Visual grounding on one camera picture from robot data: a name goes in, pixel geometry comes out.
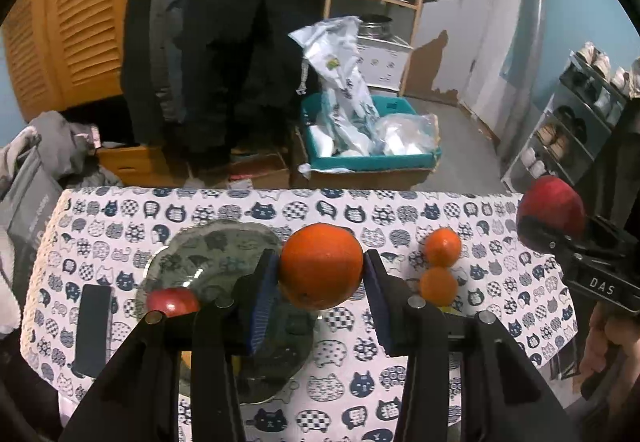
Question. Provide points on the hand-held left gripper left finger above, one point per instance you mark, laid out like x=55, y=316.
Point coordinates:
x=262, y=304

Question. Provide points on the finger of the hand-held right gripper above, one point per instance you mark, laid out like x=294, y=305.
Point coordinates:
x=542, y=233

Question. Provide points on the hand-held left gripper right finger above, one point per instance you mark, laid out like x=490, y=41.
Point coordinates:
x=377, y=304

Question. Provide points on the red apple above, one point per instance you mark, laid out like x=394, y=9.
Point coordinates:
x=550, y=204
x=172, y=302

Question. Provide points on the small tangerine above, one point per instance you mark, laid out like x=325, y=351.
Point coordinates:
x=437, y=286

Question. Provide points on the large orange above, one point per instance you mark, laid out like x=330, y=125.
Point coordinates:
x=320, y=267

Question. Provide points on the green glass bowl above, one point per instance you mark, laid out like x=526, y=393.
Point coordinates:
x=215, y=247

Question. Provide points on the medium orange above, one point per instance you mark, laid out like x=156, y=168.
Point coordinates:
x=442, y=247

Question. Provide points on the person's right hand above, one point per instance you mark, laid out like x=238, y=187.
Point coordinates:
x=600, y=342

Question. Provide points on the cat print tablecloth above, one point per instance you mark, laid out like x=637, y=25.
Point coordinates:
x=345, y=347

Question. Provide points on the brown cardboard box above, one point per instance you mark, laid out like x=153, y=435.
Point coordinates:
x=360, y=179

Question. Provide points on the cardboard box with red print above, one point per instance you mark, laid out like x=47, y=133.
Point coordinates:
x=260, y=171

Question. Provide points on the teal plastic bin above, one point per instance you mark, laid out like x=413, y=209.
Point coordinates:
x=360, y=162

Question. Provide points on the metal shoe rack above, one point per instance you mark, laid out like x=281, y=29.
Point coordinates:
x=575, y=89

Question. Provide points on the clear plastic bag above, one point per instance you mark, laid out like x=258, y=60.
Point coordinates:
x=405, y=134

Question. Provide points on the black smartphone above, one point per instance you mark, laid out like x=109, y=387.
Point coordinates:
x=92, y=332

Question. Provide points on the row of shoes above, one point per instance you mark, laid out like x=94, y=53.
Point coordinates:
x=597, y=64

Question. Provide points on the wooden drawer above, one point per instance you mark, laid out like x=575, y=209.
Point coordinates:
x=135, y=165

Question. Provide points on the silver pipe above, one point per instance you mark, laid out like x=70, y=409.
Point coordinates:
x=530, y=21

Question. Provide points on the printed plastic bag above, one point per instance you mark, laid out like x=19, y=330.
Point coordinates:
x=345, y=86

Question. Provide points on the white door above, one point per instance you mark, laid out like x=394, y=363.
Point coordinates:
x=470, y=21

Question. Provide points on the white lattice basket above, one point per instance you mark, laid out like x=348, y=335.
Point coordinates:
x=385, y=66

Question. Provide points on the grey tote bag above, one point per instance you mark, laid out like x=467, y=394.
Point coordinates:
x=30, y=212

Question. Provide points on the black hooded coat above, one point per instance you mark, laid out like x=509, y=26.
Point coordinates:
x=240, y=46

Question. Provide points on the steel pot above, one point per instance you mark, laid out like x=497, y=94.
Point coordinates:
x=375, y=26

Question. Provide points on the grey clothing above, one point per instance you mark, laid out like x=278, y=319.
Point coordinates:
x=55, y=136

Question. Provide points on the grey jacket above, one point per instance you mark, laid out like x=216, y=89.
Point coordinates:
x=165, y=46

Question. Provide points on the wooden louvered wardrobe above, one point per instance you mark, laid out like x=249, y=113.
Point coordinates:
x=85, y=21

